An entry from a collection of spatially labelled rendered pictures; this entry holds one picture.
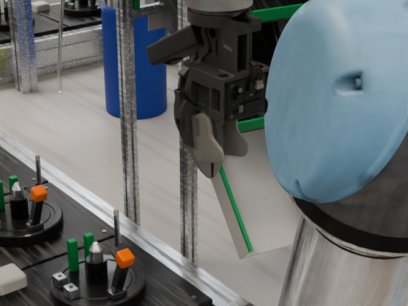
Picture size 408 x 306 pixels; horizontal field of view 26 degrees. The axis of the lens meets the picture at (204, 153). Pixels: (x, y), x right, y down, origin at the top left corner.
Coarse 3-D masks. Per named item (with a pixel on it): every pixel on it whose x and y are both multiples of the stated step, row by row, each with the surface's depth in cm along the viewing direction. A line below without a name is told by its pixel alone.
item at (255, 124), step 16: (160, 0) 141; (176, 0) 136; (160, 16) 142; (176, 16) 137; (256, 32) 141; (272, 32) 137; (256, 48) 141; (272, 48) 138; (240, 128) 127; (256, 128) 129
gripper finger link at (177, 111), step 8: (184, 88) 101; (176, 96) 101; (184, 96) 101; (176, 104) 101; (184, 104) 101; (192, 104) 101; (176, 112) 102; (184, 112) 101; (192, 112) 102; (176, 120) 102; (184, 120) 102; (184, 128) 103; (184, 136) 103; (192, 136) 103; (192, 144) 103
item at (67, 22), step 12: (72, 0) 270; (84, 0) 267; (96, 0) 273; (36, 12) 268; (48, 12) 267; (72, 12) 263; (84, 12) 262; (96, 12) 264; (72, 24) 256; (84, 24) 257; (96, 24) 259
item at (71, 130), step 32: (0, 96) 234; (32, 96) 234; (64, 96) 234; (96, 96) 234; (0, 128) 214; (32, 128) 214; (64, 128) 214; (96, 128) 214; (160, 128) 214; (64, 160) 197; (96, 160) 197; (160, 160) 197; (96, 192) 183; (160, 192) 183; (160, 224) 170; (224, 224) 170; (224, 256) 160; (256, 256) 160; (288, 256) 160; (256, 288) 150
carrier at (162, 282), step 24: (72, 240) 129; (120, 240) 143; (48, 264) 136; (72, 264) 130; (96, 264) 126; (144, 264) 136; (0, 288) 128; (24, 288) 130; (48, 288) 130; (72, 288) 124; (96, 288) 127; (144, 288) 128; (168, 288) 130; (192, 288) 130
